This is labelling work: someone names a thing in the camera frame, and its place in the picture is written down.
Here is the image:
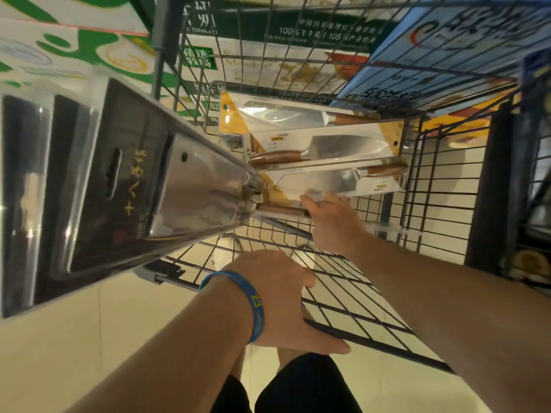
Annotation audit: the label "stack of dark green cartons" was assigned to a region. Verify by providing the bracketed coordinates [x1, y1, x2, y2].
[129, 0, 388, 125]

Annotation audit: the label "person's left leg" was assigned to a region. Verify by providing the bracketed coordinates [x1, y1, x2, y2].
[230, 348, 247, 379]

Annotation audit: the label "person's right hand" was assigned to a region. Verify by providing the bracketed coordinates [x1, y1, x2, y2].
[300, 193, 371, 259]

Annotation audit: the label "stack of yellow cartons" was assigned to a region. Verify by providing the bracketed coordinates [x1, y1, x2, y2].
[417, 94, 522, 147]

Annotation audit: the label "dark cart seat panel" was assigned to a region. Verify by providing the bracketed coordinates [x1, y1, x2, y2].
[464, 111, 517, 276]

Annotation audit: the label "blue wristband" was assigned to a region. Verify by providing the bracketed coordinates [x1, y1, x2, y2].
[199, 270, 266, 345]

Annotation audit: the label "grey wire shopping cart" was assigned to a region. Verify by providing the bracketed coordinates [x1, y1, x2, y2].
[133, 0, 551, 375]

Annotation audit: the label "person's leg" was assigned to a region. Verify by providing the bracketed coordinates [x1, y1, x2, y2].
[277, 346, 315, 371]
[230, 348, 247, 379]

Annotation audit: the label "black shorts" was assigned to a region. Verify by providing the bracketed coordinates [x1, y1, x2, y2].
[211, 352, 362, 413]

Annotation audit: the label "person's right forearm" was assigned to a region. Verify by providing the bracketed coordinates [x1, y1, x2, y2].
[344, 234, 551, 413]

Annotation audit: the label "stack of light blue cartons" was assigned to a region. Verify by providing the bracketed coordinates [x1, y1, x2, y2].
[335, 0, 551, 112]

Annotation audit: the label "person's left forearm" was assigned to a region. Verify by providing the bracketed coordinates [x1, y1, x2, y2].
[64, 279, 255, 413]

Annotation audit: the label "person's right leg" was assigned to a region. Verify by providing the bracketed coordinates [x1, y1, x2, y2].
[277, 346, 315, 371]

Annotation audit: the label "black cleaver packets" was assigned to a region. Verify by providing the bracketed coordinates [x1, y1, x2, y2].
[0, 77, 263, 319]
[499, 51, 551, 293]

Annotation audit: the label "person's left hand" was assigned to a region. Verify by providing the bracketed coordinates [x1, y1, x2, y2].
[219, 249, 352, 356]

